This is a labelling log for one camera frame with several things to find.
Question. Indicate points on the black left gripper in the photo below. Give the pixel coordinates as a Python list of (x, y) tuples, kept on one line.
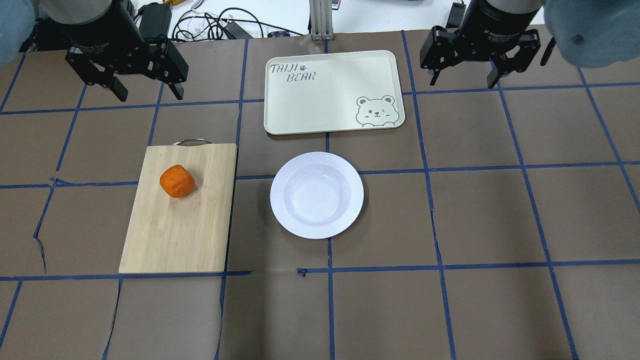
[(101, 31)]

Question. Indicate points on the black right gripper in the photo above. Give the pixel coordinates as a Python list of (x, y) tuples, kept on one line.
[(494, 29)]

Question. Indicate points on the orange fruit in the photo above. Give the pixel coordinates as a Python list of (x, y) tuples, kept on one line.
[(177, 181)]

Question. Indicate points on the white round plate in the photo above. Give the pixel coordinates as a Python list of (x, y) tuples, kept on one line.
[(317, 195)]

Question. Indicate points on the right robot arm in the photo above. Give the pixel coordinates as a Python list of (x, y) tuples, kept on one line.
[(587, 33)]

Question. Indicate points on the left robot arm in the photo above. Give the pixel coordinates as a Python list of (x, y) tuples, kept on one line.
[(18, 20)]

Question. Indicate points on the cream bear tray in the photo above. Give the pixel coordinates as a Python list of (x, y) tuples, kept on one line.
[(340, 92)]

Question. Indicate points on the black box top right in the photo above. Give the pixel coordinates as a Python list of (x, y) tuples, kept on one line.
[(456, 14)]

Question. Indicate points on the black power adapter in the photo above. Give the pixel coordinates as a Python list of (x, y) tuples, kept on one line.
[(154, 21)]

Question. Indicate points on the bamboo cutting board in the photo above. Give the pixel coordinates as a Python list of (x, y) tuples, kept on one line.
[(189, 234)]

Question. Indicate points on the aluminium frame post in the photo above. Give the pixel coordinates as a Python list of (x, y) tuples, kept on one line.
[(321, 20)]

